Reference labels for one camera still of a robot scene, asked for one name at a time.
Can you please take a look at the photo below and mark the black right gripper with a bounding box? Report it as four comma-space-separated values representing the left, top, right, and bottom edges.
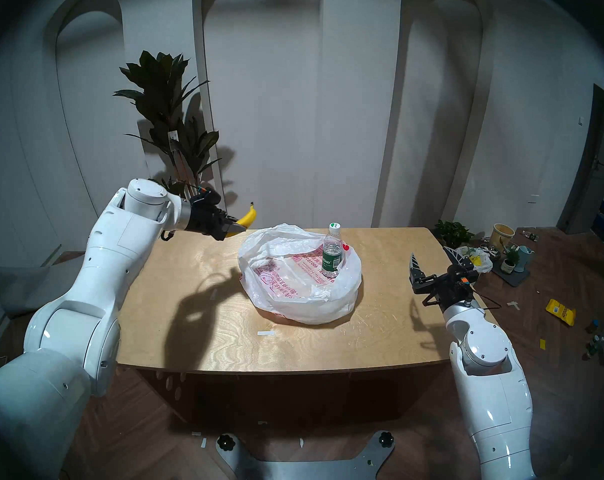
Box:
408, 245, 480, 310

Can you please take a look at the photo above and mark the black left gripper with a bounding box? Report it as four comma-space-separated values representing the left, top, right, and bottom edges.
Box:
186, 186, 247, 241

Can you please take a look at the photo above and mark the yellow banana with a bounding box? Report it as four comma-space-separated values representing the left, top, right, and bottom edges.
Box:
235, 202, 258, 231

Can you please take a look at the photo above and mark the green-label water bottle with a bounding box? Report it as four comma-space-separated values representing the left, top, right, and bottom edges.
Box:
321, 222, 344, 279

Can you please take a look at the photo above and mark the white trash bag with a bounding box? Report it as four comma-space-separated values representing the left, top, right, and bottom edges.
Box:
454, 246, 494, 285

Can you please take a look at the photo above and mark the white red-printed plastic bag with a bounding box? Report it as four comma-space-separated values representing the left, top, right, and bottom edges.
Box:
238, 224, 362, 326

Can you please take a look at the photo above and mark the small bushy green plant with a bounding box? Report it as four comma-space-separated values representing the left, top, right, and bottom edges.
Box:
434, 220, 475, 252

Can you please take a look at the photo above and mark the beige plant pot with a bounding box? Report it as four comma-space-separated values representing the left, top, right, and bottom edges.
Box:
490, 223, 516, 250

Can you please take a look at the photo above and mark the small plant in white pot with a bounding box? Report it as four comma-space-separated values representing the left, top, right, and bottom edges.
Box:
500, 247, 521, 275

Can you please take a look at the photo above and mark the dark floor tray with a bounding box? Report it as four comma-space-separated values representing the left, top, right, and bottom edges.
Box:
492, 264, 531, 288

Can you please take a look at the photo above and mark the teal watering jug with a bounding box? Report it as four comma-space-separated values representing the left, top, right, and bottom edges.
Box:
514, 245, 535, 273

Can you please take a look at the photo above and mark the yellow snack package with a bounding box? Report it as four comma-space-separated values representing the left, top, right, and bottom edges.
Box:
545, 298, 577, 327

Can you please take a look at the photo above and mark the light wooden table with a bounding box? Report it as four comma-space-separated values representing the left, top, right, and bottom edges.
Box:
116, 227, 511, 375

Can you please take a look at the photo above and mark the tall dark-leaf potted plant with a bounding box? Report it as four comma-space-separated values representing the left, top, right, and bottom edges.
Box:
113, 50, 223, 231

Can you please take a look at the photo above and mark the grey open door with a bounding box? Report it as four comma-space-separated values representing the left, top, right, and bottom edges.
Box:
557, 79, 604, 235

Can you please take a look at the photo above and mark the rolled grey mat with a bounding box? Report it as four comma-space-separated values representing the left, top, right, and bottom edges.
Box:
0, 256, 90, 319

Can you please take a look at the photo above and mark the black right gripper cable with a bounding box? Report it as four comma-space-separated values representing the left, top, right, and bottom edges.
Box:
464, 291, 503, 312

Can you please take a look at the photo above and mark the grey metal base plate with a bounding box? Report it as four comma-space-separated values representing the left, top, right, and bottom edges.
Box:
216, 430, 396, 480

